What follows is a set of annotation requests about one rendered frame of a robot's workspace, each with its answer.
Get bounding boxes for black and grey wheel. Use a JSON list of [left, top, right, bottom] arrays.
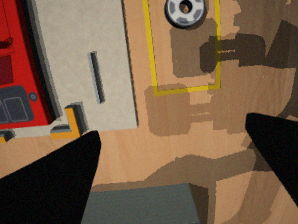
[[164, 0, 206, 28]]

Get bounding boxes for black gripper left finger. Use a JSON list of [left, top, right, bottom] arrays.
[[0, 131, 102, 224]]

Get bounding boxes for yellow rectangular outline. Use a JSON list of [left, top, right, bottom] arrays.
[[142, 0, 221, 96]]

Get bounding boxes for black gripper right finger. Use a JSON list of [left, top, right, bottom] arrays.
[[245, 112, 298, 206]]

